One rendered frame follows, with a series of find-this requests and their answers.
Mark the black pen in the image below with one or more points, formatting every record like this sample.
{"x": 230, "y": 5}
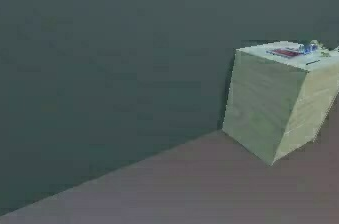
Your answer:
{"x": 313, "y": 62}

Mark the blue bottle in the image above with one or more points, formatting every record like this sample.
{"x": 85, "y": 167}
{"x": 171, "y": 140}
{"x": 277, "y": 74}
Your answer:
{"x": 307, "y": 48}

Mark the pale wooden chest of drawers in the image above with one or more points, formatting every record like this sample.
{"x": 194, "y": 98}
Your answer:
{"x": 270, "y": 100}

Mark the red book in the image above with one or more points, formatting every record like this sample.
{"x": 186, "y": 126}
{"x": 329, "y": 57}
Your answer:
{"x": 284, "y": 52}

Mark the pale green small object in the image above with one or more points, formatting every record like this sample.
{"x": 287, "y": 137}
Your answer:
{"x": 320, "y": 46}

